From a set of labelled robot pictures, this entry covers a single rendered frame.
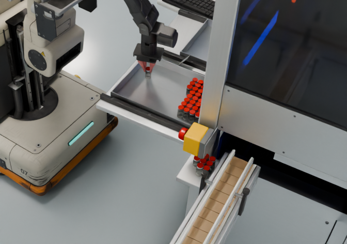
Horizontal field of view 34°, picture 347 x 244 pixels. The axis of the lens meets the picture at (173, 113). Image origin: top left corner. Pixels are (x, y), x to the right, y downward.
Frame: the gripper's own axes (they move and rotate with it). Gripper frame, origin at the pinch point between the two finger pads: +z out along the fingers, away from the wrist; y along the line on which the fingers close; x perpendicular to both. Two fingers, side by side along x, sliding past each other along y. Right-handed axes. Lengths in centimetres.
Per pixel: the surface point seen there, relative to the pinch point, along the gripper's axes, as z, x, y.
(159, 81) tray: 4.5, -0.4, 4.8
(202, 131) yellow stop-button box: -10.8, -35.3, 26.3
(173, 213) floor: 93, 3, 14
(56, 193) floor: 92, 0, -45
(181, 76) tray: 4.6, 5.2, 11.9
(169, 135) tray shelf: 4.5, -25.8, 14.2
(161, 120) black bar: 2.4, -21.8, 10.4
